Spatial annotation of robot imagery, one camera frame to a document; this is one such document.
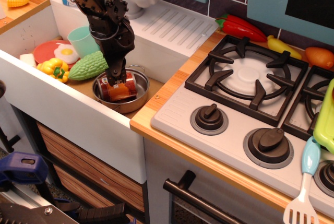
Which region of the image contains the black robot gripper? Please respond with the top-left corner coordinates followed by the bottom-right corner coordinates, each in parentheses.
top-left (76, 0), bottom-right (135, 86)

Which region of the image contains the brown beans can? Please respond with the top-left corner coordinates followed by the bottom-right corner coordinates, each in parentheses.
top-left (93, 72), bottom-right (137, 102)

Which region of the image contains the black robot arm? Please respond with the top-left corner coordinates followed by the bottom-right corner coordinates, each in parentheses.
top-left (74, 0), bottom-right (135, 86)

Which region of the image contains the stainless steel pot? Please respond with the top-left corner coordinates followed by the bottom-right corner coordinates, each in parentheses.
top-left (92, 67), bottom-right (150, 114)

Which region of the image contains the green bitter melon toy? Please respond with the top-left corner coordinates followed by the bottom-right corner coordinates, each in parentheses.
top-left (68, 51), bottom-right (108, 81)

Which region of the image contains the mint green cup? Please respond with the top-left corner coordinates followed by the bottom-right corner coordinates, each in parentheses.
top-left (67, 26), bottom-right (100, 58)

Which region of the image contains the fried egg toy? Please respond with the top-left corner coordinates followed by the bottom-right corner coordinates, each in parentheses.
top-left (54, 44), bottom-right (79, 65)

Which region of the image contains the yellow bell pepper toy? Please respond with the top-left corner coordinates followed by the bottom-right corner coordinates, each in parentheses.
top-left (37, 57), bottom-right (69, 83)

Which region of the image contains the white toy sink basin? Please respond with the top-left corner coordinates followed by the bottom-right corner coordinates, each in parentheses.
top-left (1, 0), bottom-right (217, 184)

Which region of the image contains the red orange plate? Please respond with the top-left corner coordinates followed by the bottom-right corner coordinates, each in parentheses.
top-left (33, 40), bottom-right (75, 68)

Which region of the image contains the white sponge block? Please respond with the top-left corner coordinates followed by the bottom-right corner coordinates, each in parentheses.
top-left (19, 53), bottom-right (37, 68)

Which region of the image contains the blue white small box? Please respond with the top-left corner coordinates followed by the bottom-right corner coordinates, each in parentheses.
top-left (62, 0), bottom-right (77, 7)

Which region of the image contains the left black stove knob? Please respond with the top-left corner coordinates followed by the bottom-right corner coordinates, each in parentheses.
top-left (190, 103), bottom-right (229, 136)

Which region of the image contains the black stove knob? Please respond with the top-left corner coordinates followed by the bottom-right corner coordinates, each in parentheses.
top-left (190, 103), bottom-right (229, 136)
top-left (243, 128), bottom-right (294, 169)
top-left (314, 160), bottom-right (333, 198)

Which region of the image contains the red chili pepper toy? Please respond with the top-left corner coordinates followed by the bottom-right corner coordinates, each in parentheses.
top-left (215, 14), bottom-right (267, 42)

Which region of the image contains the black left burner grate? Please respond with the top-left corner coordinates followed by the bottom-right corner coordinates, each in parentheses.
top-left (185, 36), bottom-right (308, 126)

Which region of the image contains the black burner grate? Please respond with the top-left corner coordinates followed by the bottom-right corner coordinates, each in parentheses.
top-left (282, 66), bottom-right (333, 140)
top-left (185, 36), bottom-right (308, 126)

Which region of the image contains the blue clamp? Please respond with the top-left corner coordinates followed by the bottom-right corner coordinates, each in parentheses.
top-left (1, 151), bottom-right (49, 186)

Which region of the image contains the middle black stove knob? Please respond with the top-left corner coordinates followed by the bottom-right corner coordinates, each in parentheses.
top-left (243, 128), bottom-right (294, 169)

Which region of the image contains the black right burner grate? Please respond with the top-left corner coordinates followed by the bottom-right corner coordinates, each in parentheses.
top-left (282, 66), bottom-right (333, 140)

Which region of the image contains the orange carrot toy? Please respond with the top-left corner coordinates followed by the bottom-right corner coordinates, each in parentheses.
top-left (305, 47), bottom-right (333, 69)

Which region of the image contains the lime green tray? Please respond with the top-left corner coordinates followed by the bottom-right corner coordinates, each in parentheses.
top-left (313, 79), bottom-right (334, 154)

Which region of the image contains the blue white toy spatula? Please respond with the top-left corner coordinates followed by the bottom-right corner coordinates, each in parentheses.
top-left (283, 136), bottom-right (320, 223)

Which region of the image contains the right black stove knob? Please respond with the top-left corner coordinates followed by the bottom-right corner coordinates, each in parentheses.
top-left (314, 160), bottom-right (333, 198)

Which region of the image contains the black oven door handle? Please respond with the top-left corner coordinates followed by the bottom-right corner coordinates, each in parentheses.
top-left (163, 170), bottom-right (245, 224)

